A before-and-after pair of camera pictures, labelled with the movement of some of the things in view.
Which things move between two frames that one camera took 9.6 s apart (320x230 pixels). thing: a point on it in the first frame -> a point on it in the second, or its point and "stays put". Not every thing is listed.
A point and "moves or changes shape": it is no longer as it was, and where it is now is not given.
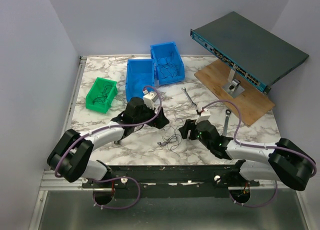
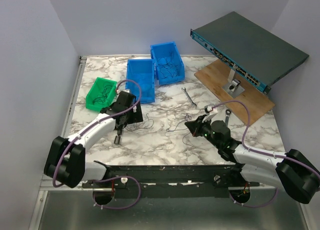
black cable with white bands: (173, 138) moves or changes shape
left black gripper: (160, 121) -> (136, 117)
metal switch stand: (233, 88) stays put
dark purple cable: (168, 68) stays put
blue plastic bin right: (169, 65) stays put
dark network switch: (259, 56) stays put
